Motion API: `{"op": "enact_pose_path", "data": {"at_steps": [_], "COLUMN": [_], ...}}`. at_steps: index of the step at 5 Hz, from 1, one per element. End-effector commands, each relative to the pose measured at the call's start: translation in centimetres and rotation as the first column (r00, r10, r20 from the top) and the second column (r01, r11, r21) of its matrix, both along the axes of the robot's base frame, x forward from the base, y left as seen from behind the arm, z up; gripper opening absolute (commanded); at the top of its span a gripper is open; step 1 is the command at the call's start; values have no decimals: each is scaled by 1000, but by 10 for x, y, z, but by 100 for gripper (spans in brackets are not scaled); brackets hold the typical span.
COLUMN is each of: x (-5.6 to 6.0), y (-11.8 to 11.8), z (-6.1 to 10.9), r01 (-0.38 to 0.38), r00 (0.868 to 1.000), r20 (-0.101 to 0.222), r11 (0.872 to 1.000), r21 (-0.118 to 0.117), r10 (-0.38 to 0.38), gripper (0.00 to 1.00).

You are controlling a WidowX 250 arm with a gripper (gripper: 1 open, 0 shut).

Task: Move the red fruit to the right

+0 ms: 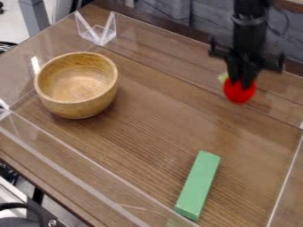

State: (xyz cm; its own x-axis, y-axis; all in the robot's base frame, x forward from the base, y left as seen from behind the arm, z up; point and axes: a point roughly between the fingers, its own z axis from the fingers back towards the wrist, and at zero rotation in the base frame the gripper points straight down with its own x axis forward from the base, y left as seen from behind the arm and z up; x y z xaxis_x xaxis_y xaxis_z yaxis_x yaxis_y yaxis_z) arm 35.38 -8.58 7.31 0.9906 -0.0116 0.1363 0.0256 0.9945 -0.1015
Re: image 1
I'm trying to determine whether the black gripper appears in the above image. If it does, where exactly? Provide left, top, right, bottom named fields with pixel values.
left=209, top=35, right=286, bottom=90

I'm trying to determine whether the red plush strawberry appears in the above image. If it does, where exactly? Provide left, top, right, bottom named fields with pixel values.
left=218, top=73, right=257, bottom=105

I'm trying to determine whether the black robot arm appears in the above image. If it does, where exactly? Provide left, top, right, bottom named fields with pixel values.
left=209, top=0, right=286, bottom=90

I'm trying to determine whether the wooden bowl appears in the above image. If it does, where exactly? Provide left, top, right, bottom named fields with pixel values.
left=35, top=51, right=120, bottom=119

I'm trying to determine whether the green rectangular block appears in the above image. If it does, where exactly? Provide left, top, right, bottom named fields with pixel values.
left=174, top=151, right=221, bottom=221

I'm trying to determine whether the clear acrylic corner bracket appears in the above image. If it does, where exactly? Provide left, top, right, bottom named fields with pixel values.
left=75, top=11, right=118, bottom=46

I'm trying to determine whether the grey post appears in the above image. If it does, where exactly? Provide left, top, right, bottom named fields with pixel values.
left=18, top=0, right=50, bottom=36

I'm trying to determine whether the clear acrylic front wall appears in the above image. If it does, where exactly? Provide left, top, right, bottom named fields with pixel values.
left=0, top=102, right=198, bottom=227

